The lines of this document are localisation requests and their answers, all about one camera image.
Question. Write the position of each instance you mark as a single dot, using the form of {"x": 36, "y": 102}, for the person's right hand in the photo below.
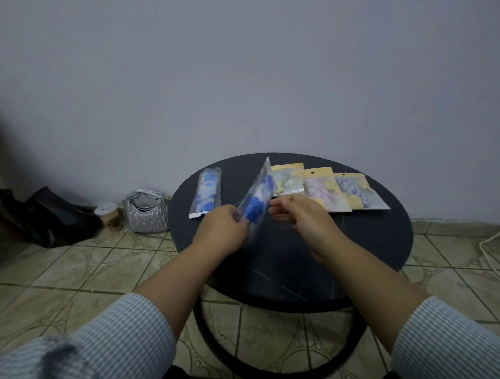
{"x": 312, "y": 226}

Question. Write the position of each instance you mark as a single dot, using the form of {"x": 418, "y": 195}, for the ribbon spool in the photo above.
{"x": 107, "y": 216}

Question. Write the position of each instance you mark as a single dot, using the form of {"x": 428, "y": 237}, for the blue flower shower cap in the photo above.
{"x": 256, "y": 207}
{"x": 207, "y": 191}

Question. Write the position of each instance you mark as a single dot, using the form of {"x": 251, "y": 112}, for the person's left forearm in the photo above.
{"x": 168, "y": 289}

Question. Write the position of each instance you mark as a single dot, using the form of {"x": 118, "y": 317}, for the cream packet with barcode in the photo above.
{"x": 287, "y": 167}

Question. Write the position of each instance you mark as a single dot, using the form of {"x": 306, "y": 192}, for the black round side table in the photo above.
{"x": 371, "y": 242}

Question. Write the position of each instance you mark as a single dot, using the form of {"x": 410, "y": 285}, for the pink print shower cap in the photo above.
{"x": 324, "y": 195}

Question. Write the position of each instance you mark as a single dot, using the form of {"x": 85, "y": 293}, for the stack of yellow small pouches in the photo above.
{"x": 379, "y": 203}

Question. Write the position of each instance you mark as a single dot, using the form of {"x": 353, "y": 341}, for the person's right forearm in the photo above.
{"x": 375, "y": 289}

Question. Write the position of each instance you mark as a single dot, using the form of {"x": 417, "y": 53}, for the green print shower cap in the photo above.
{"x": 287, "y": 181}

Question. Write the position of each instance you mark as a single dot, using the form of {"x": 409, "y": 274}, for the person's left hand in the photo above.
{"x": 218, "y": 234}

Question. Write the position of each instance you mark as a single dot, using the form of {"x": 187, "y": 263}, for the yellow-edged packet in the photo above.
{"x": 318, "y": 172}

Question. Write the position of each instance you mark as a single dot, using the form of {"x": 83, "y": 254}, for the silver quilted handbag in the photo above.
{"x": 146, "y": 218}

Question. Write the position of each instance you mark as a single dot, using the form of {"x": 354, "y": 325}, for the black bag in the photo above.
{"x": 50, "y": 218}

